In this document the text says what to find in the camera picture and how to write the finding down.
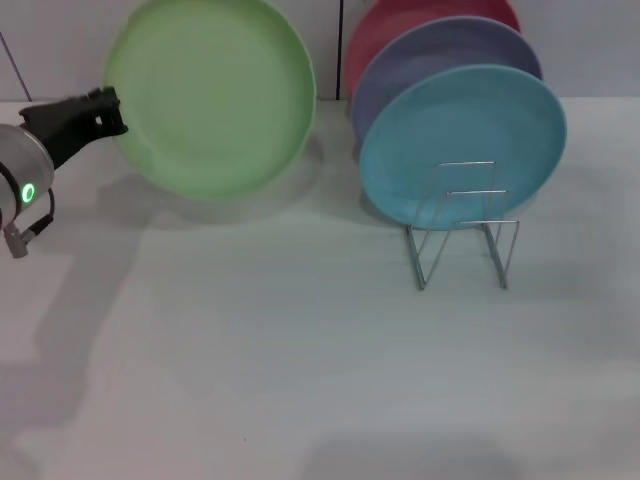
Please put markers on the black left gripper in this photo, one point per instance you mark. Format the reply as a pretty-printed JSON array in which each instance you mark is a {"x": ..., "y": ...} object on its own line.
[{"x": 60, "y": 130}]

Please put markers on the light green plate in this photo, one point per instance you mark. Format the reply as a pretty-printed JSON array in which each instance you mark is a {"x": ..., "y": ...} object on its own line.
[{"x": 210, "y": 100}]

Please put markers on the red plate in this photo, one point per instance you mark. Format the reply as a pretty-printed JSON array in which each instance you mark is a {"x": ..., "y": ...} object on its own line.
[{"x": 390, "y": 25}]

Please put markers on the purple plate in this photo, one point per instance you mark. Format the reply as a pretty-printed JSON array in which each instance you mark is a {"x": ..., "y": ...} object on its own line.
[{"x": 430, "y": 55}]

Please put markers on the teal plate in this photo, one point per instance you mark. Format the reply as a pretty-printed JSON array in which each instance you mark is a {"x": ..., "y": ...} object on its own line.
[{"x": 465, "y": 135}]

